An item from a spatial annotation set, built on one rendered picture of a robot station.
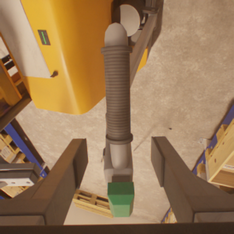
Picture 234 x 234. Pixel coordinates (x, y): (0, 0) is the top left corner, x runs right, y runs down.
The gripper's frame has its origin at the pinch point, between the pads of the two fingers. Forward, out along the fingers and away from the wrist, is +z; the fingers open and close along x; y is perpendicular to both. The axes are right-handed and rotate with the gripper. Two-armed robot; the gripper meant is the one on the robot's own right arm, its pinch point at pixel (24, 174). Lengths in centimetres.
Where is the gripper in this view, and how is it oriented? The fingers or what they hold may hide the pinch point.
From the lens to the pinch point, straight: 32.4
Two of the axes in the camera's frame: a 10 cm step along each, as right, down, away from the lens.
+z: 10.0, -0.3, -0.2
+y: -0.3, -7.1, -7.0
